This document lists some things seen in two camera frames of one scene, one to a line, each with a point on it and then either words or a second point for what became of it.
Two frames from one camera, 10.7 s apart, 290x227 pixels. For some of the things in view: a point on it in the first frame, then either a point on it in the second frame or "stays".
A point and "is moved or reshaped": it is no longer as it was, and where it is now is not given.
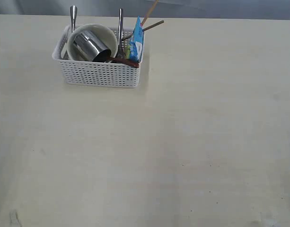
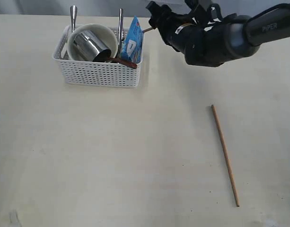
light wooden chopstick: [150, 12] -> [234, 196]
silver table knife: [120, 53] stays
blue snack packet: [136, 45] is moved or reshaped
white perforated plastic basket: [96, 74] stays
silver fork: [73, 10] stays
